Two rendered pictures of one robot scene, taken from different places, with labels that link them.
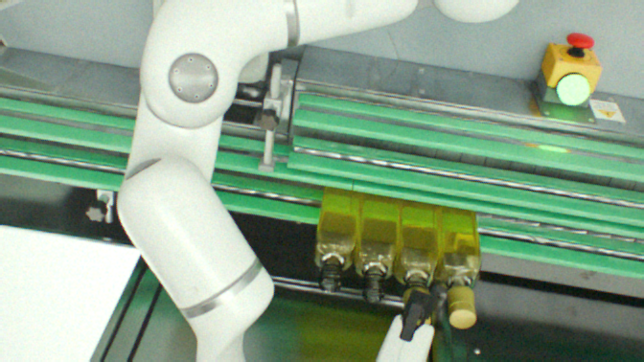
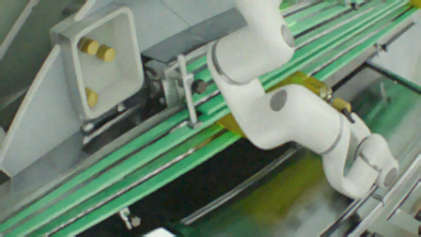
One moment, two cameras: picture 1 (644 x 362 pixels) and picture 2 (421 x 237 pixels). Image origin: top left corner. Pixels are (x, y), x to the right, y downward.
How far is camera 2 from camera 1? 0.83 m
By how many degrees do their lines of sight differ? 29
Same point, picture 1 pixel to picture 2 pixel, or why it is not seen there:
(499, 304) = not seen: hidden behind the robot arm
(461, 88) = (238, 18)
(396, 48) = (185, 22)
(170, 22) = (265, 18)
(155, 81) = (281, 45)
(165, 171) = (296, 88)
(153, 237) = (314, 119)
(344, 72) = (182, 46)
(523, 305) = not seen: hidden behind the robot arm
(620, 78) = not seen: outside the picture
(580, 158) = (313, 17)
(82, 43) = (38, 147)
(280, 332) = (275, 198)
